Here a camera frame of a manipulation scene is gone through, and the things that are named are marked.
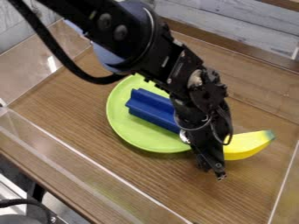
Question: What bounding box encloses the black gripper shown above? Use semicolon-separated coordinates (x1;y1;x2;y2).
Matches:
179;113;235;182

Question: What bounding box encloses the yellow toy banana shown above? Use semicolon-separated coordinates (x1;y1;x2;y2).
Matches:
223;129;277;161

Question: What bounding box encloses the green round plate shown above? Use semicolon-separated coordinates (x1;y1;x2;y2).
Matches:
107;74;191;154

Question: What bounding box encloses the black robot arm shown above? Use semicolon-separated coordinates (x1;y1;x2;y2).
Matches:
7;0;234;179

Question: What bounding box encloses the blue star-shaped block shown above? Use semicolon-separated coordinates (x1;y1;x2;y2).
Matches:
126;88;181;134

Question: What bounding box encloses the clear acrylic tray enclosure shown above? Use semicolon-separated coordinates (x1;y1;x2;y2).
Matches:
0;21;299;224

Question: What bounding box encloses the black cable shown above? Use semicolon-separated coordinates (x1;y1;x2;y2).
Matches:
0;198;54;224

